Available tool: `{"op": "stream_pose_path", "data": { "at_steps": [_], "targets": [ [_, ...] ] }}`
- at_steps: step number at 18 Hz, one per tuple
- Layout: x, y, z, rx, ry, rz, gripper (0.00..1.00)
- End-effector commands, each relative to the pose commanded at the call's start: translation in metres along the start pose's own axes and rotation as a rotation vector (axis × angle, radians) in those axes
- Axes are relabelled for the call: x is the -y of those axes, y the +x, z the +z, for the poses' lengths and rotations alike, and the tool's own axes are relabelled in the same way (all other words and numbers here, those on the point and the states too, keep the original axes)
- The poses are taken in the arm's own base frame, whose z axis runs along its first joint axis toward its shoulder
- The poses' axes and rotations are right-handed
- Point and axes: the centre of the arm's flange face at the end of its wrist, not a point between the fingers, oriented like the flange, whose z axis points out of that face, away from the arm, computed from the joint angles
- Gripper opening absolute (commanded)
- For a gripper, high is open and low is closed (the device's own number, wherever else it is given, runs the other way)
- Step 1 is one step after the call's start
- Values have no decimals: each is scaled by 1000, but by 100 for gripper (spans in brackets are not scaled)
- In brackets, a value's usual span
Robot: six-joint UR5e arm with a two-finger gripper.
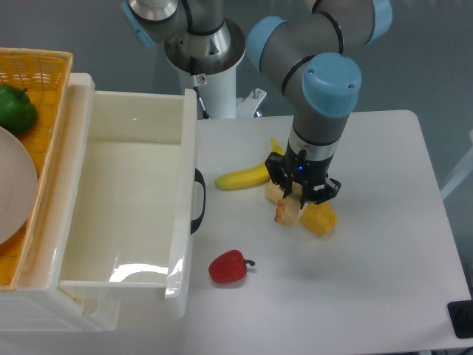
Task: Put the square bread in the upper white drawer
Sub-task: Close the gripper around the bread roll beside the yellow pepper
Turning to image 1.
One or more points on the black drawer handle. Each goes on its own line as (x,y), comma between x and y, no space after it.
(200,195)

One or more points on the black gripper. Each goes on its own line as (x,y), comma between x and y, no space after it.
(307,164)

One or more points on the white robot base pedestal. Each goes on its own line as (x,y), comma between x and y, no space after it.
(217,95)

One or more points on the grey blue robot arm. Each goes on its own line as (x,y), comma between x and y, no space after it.
(307,62)

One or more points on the round bread roll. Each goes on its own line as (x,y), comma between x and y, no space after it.
(274,193)

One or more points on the green bell pepper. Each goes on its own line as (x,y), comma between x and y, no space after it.
(18,114)

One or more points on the yellow bell pepper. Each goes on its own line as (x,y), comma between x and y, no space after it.
(319,219)

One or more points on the beige plate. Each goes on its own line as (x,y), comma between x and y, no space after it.
(18,184)

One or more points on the yellow banana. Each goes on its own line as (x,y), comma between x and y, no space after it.
(243,178)

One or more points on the red bell pepper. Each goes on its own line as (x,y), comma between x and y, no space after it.
(229,267)

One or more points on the square toasted bread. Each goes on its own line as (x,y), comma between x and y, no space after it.
(288,211)

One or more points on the yellow woven basket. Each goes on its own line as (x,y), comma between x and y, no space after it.
(46,75)

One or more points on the black device at edge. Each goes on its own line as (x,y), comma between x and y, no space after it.
(460,313)

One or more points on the white drawer cabinet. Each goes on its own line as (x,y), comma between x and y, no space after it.
(38,303)

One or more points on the upper white drawer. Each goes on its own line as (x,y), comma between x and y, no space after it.
(133,218)

